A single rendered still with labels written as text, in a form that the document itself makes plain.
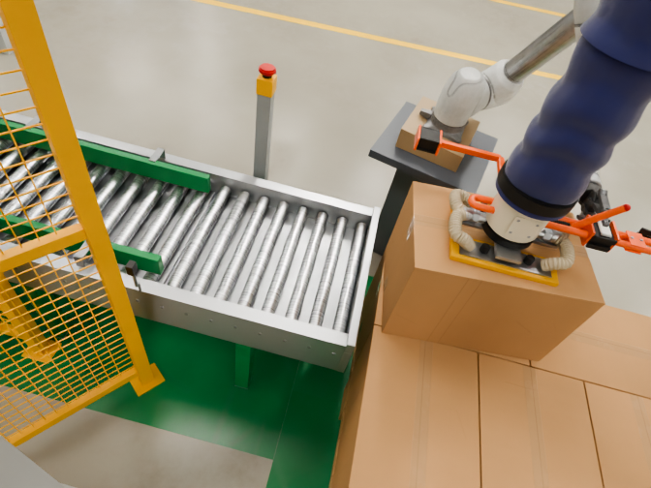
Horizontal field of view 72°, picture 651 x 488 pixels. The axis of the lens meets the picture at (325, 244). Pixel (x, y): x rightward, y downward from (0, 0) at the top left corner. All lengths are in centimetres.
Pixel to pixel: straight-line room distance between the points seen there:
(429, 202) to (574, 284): 52
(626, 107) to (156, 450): 190
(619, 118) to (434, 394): 99
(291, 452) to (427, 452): 67
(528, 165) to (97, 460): 183
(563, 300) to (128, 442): 167
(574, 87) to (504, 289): 60
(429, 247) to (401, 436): 60
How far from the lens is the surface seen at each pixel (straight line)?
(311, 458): 203
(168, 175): 204
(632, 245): 162
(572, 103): 121
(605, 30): 117
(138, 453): 206
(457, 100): 201
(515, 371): 182
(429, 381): 165
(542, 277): 152
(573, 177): 131
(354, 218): 198
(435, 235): 148
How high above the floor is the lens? 195
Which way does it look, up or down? 49 degrees down
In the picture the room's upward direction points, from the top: 14 degrees clockwise
